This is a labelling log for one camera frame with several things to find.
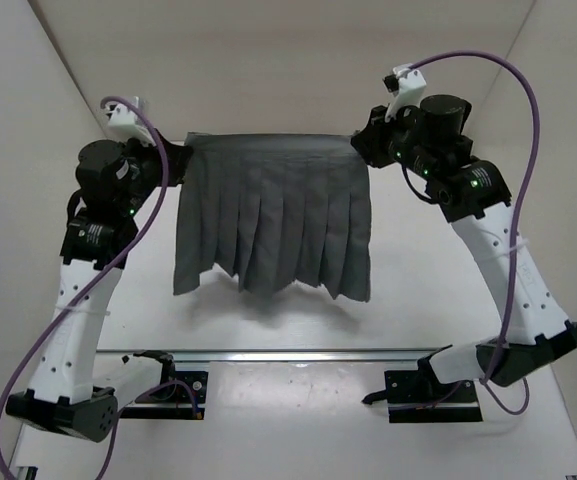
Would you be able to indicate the grey pleated skirt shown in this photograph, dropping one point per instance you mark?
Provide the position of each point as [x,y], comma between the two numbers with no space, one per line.
[272,209]

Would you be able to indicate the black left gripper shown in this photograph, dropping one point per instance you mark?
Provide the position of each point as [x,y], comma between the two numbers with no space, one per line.
[179,158]

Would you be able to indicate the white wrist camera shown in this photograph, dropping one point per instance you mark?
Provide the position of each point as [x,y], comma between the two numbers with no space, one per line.
[407,85]
[124,124]

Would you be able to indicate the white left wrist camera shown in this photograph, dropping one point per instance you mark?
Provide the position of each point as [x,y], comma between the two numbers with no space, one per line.
[124,124]

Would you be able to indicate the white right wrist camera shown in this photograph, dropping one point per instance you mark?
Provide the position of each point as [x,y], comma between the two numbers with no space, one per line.
[407,85]

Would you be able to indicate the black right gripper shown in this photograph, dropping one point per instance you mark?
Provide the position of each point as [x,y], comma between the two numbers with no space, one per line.
[371,142]

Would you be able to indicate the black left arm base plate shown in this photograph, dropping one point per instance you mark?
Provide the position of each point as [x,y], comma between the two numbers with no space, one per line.
[174,403]

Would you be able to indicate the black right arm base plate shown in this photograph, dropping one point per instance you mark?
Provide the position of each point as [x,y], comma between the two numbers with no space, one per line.
[412,398]

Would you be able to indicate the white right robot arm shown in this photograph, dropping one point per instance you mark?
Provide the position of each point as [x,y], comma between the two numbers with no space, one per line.
[476,201]

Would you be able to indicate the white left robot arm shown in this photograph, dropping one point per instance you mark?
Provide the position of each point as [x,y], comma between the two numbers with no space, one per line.
[63,397]

